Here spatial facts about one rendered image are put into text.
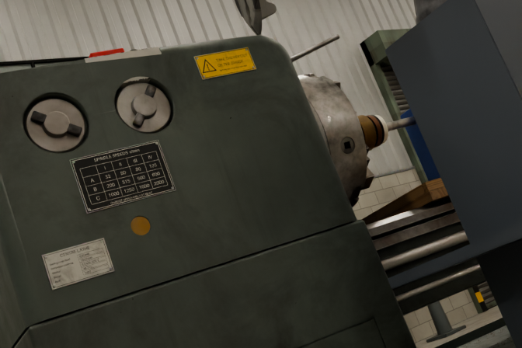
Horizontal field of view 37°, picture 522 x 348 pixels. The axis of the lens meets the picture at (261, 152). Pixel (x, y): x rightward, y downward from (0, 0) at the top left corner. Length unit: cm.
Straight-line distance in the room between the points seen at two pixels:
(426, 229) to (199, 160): 52
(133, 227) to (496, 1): 65
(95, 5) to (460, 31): 940
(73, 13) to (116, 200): 902
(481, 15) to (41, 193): 70
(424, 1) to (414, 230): 49
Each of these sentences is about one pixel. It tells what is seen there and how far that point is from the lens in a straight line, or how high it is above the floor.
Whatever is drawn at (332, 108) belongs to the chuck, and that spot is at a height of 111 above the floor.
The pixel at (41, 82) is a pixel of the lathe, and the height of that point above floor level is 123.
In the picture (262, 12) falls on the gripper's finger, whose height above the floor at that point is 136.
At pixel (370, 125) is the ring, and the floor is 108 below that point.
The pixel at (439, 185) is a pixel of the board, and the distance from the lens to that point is 161.
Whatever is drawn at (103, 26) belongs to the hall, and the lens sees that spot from 1034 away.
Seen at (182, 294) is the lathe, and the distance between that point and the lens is 123.
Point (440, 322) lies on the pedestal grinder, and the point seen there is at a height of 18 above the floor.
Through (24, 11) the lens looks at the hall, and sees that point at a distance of 1001.
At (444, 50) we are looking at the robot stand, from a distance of 124.
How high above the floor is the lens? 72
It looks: 13 degrees up
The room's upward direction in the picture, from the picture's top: 21 degrees counter-clockwise
